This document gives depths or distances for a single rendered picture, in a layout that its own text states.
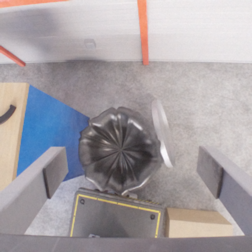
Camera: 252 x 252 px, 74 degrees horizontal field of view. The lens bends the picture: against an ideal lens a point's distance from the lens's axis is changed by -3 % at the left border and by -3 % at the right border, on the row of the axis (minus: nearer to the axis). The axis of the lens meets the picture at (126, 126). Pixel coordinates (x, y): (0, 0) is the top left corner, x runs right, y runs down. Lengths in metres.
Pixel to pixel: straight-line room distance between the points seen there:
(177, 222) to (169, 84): 1.21
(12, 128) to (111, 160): 0.59
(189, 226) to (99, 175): 0.79
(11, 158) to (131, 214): 0.91
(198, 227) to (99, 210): 0.74
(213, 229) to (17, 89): 1.54
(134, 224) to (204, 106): 1.20
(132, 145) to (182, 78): 0.97
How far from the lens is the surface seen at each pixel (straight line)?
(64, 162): 0.17
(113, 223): 1.49
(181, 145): 1.70
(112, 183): 1.06
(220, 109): 1.84
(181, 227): 1.50
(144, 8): 1.28
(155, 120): 1.18
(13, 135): 0.99
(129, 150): 1.18
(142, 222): 1.45
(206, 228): 1.54
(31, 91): 1.04
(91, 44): 1.64
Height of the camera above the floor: 1.68
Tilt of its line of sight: 78 degrees down
